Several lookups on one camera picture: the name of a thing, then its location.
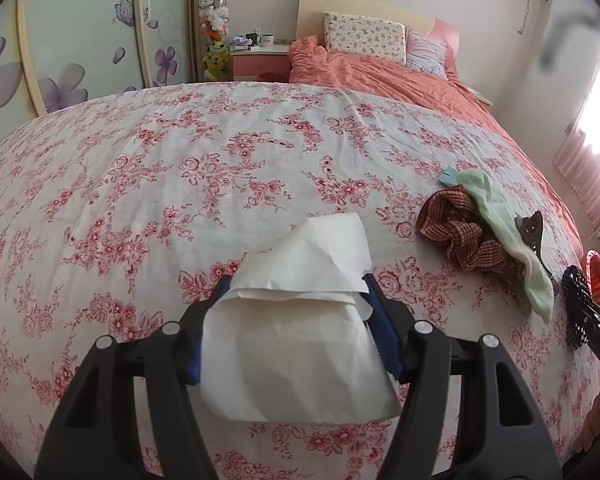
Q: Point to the black dotted scrunchie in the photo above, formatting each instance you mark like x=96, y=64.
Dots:
x=575, y=305

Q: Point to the beige and pink headboard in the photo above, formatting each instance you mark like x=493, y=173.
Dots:
x=360, y=2

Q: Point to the dark metal hair clip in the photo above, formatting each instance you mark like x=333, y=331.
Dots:
x=530, y=230

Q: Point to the floral print pillow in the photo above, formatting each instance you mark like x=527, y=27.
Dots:
x=365, y=37

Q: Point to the air conditioner pipe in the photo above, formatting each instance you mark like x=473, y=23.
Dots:
x=530, y=5

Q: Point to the white tissue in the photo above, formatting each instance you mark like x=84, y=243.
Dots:
x=290, y=350

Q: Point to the flower print wardrobe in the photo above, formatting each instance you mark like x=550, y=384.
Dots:
x=80, y=35

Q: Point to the white mug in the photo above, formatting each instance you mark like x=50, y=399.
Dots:
x=267, y=40

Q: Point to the coral bed blanket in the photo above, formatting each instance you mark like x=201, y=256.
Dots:
x=405, y=85

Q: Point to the pink sheer curtain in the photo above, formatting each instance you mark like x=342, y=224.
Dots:
x=590, y=170

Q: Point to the light green towel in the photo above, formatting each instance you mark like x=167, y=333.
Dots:
x=500, y=220

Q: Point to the pink floral tablecloth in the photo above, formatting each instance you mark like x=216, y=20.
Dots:
x=180, y=160

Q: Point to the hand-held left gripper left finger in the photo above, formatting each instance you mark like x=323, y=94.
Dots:
x=195, y=365

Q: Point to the plush toy display tube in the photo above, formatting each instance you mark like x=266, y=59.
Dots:
x=214, y=25

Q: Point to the brown checkered cloth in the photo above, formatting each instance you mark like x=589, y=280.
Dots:
x=460, y=240

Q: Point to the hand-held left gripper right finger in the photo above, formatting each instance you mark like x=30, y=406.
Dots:
x=385, y=330

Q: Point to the small blue paper tag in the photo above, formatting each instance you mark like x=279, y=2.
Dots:
x=449, y=175

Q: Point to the pink striped pillow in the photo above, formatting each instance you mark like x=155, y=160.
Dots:
x=426, y=52

